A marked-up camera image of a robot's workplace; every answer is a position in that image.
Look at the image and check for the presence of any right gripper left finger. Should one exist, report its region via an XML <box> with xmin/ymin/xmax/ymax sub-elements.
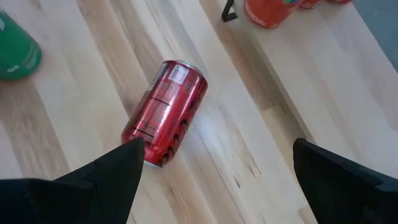
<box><xmin>0</xmin><ymin>138</ymin><xmax>146</xmax><ymax>224</ymax></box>

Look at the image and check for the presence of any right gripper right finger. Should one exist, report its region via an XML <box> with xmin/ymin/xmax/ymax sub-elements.
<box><xmin>293</xmin><ymin>138</ymin><xmax>398</xmax><ymax>224</ymax></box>

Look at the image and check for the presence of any red Coca-Cola Zero can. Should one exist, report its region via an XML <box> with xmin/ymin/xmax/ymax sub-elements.
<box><xmin>121</xmin><ymin>60</ymin><xmax>208</xmax><ymax>168</ymax></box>

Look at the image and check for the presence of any red soda can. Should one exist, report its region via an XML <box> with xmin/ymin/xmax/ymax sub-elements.
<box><xmin>298</xmin><ymin>0</ymin><xmax>327</xmax><ymax>9</ymax></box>

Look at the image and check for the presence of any orange Fanta can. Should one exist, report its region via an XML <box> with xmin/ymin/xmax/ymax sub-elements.
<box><xmin>244</xmin><ymin>0</ymin><xmax>304</xmax><ymax>29</ymax></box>

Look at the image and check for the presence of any green Sprite can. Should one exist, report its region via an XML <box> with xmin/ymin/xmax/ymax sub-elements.
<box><xmin>0</xmin><ymin>11</ymin><xmax>43</xmax><ymax>82</ymax></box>

